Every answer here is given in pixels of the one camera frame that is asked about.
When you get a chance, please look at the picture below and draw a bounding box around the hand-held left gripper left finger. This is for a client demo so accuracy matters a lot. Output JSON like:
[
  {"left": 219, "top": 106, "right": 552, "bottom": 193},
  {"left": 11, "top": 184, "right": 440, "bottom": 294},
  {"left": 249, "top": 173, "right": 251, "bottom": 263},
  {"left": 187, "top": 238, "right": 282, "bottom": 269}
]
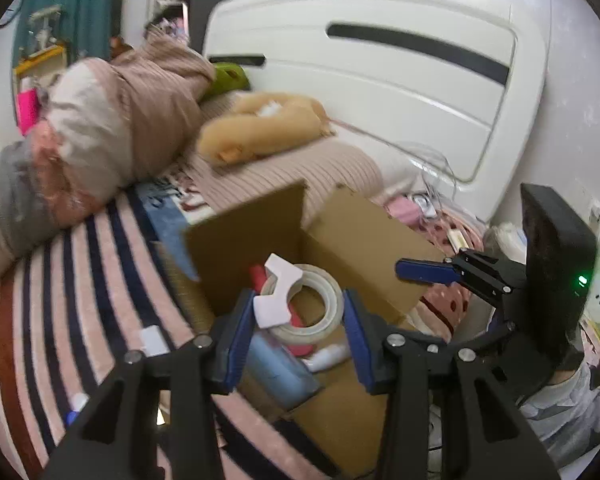
[{"left": 39, "top": 288, "right": 257, "bottom": 480}]

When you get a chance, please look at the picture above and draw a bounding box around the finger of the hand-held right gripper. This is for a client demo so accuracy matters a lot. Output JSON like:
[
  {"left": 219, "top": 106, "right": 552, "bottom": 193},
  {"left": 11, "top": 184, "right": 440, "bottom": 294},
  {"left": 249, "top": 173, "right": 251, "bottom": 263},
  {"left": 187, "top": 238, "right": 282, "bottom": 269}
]
[{"left": 396, "top": 258, "right": 462, "bottom": 285}]

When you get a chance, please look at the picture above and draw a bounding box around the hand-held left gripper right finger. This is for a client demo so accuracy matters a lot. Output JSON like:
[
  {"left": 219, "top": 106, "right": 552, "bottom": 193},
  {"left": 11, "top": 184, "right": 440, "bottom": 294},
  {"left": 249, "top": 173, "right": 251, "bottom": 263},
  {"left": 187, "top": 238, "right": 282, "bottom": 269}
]
[{"left": 343, "top": 288, "right": 563, "bottom": 480}]

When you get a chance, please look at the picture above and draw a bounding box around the light blue bottle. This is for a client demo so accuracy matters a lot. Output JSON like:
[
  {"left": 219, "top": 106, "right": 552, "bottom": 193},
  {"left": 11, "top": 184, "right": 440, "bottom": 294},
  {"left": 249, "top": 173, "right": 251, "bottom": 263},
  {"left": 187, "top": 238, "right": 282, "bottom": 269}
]
[{"left": 242, "top": 332, "right": 321, "bottom": 411}]

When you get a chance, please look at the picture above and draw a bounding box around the white tape roll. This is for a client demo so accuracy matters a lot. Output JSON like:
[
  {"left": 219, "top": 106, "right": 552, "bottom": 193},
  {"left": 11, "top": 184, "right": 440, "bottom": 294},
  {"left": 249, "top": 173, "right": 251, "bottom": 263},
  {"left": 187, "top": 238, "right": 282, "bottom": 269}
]
[{"left": 253, "top": 253, "right": 345, "bottom": 347}]

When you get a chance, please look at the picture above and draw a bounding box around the brown cardboard box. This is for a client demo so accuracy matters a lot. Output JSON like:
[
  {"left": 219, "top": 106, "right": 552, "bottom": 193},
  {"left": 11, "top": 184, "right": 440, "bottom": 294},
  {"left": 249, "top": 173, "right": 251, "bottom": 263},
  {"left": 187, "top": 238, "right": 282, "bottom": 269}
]
[{"left": 152, "top": 181, "right": 448, "bottom": 478}]

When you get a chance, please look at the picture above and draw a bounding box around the person's right forearm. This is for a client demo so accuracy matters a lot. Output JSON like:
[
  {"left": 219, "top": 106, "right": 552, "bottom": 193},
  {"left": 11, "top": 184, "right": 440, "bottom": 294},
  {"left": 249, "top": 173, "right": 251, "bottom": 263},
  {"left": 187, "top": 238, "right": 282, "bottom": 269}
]
[{"left": 517, "top": 360, "right": 600, "bottom": 468}]

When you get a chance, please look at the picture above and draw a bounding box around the pink polka dot cloth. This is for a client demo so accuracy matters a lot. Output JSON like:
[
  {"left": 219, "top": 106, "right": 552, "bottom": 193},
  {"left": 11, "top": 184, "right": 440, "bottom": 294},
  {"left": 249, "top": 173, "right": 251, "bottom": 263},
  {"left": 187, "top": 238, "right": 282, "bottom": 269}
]
[{"left": 385, "top": 195, "right": 486, "bottom": 341}]

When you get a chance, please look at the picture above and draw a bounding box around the white small bottle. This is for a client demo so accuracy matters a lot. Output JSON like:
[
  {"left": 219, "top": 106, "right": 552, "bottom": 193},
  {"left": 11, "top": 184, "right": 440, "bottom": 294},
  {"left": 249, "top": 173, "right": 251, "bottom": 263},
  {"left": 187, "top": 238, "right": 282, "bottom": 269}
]
[{"left": 300, "top": 342, "right": 352, "bottom": 373}]

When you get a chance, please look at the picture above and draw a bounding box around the white small box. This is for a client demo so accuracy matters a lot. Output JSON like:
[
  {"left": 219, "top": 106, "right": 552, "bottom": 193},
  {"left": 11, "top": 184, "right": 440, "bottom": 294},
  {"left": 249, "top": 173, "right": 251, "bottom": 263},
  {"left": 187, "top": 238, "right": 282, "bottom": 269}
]
[{"left": 139, "top": 326, "right": 169, "bottom": 357}]

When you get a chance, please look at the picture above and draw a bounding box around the striped pink blanket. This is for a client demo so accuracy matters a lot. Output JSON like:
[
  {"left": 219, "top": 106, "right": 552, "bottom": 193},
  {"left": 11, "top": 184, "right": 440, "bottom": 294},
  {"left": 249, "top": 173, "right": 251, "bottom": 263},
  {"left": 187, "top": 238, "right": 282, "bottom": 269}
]
[{"left": 0, "top": 190, "right": 341, "bottom": 480}]

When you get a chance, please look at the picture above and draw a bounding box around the pink ribbed pillow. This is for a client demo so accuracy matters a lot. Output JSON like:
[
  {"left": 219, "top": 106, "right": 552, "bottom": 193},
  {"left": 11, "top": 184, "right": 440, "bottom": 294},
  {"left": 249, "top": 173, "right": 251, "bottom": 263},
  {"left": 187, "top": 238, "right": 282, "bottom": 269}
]
[{"left": 175, "top": 92, "right": 416, "bottom": 221}]

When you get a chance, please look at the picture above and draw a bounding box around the white headboard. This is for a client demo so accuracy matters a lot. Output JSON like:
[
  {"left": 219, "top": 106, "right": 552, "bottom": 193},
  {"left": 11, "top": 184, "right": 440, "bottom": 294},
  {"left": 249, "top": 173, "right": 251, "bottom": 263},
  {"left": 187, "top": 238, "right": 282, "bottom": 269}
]
[{"left": 202, "top": 0, "right": 551, "bottom": 221}]

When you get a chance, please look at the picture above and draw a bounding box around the tan plush toy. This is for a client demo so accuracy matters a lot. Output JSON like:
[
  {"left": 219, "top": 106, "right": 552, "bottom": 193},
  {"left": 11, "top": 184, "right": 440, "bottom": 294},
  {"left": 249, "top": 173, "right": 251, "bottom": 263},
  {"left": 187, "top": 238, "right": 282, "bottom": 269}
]
[{"left": 196, "top": 92, "right": 337, "bottom": 167}]

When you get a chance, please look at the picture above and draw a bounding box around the bundled pink grey quilt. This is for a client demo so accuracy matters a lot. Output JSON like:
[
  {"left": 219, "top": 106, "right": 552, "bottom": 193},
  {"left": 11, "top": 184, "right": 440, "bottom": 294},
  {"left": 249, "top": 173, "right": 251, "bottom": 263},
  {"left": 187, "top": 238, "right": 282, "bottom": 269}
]
[{"left": 0, "top": 30, "right": 217, "bottom": 291}]

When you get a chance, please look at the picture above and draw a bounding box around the green plush toy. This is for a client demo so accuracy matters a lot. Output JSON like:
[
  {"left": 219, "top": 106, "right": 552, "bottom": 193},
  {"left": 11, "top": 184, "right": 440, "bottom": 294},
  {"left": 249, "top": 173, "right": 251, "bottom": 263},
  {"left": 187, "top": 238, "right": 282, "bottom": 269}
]
[{"left": 200, "top": 62, "right": 251, "bottom": 103}]

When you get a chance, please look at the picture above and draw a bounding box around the magenta pink container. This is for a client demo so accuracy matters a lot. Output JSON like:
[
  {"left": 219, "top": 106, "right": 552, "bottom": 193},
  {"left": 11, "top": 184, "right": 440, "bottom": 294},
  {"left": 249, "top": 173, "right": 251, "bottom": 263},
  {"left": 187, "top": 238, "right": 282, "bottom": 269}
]
[{"left": 16, "top": 87, "right": 43, "bottom": 133}]

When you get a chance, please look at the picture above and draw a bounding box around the yellow table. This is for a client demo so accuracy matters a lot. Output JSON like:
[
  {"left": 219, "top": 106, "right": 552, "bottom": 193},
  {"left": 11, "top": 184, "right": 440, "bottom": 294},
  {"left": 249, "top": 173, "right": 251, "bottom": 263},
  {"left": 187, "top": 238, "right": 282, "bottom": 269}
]
[{"left": 12, "top": 44, "right": 67, "bottom": 91}]

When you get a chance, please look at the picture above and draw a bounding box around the teal curtain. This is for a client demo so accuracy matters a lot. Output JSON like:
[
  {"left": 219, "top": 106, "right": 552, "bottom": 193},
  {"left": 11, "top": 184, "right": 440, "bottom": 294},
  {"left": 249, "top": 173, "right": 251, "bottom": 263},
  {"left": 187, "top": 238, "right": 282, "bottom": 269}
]
[{"left": 11, "top": 0, "right": 116, "bottom": 71}]

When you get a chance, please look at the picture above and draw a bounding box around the white cable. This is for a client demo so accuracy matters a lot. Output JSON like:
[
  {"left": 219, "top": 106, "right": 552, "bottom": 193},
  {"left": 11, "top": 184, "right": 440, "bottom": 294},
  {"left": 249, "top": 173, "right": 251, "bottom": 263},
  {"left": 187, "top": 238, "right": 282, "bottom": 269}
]
[{"left": 330, "top": 117, "right": 481, "bottom": 221}]

